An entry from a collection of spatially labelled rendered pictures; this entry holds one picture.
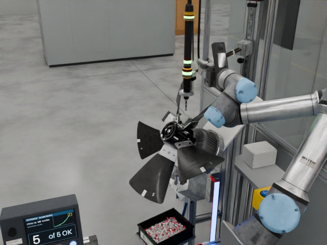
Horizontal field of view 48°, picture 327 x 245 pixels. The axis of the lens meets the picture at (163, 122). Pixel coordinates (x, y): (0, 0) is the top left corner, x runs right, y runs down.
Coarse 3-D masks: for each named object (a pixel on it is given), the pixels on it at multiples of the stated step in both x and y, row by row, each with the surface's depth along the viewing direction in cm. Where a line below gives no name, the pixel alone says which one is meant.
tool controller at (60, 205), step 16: (16, 208) 129; (32, 208) 128; (48, 208) 126; (64, 208) 127; (0, 224) 121; (16, 224) 122; (32, 224) 124; (48, 224) 126; (64, 224) 128; (80, 224) 130; (16, 240) 123; (48, 240) 127; (64, 240) 129; (80, 240) 131
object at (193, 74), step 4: (192, 72) 168; (192, 76) 168; (192, 80) 168; (192, 84) 170; (192, 88) 171; (180, 92) 168; (184, 92) 168; (188, 92) 168; (192, 92) 168; (188, 96) 167
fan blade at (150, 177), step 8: (152, 160) 189; (160, 160) 188; (168, 160) 187; (144, 168) 189; (152, 168) 187; (160, 168) 186; (168, 168) 186; (136, 176) 190; (144, 176) 188; (152, 176) 186; (160, 176) 186; (168, 176) 185; (136, 184) 188; (144, 184) 187; (152, 184) 185; (160, 184) 184; (160, 192) 183; (152, 200) 182; (160, 200) 181
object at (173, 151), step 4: (164, 144) 189; (164, 148) 189; (168, 148) 189; (172, 148) 189; (160, 152) 189; (164, 152) 189; (172, 152) 189; (176, 152) 188; (164, 156) 188; (168, 156) 188; (172, 156) 188; (176, 156) 188; (172, 160) 188
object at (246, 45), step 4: (244, 40) 214; (248, 40) 213; (236, 44) 209; (240, 44) 207; (244, 44) 206; (248, 44) 207; (252, 44) 212; (240, 48) 208; (244, 48) 207; (248, 48) 209; (252, 48) 213; (240, 52) 209; (244, 52) 208; (248, 52) 210
